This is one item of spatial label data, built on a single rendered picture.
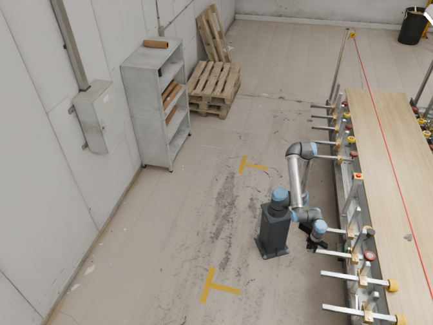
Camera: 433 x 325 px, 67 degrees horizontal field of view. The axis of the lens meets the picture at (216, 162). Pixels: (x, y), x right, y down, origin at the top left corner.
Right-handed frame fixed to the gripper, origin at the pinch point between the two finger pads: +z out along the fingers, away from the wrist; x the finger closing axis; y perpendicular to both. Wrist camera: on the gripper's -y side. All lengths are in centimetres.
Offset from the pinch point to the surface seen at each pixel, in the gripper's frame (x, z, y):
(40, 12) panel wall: -65, -144, 233
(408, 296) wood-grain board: 29, -11, -64
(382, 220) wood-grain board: -38, -10, -57
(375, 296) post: 47, -35, -30
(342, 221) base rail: -47, 11, -30
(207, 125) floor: -269, 91, 148
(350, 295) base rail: 24.7, 11.0, -30.6
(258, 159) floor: -199, 86, 56
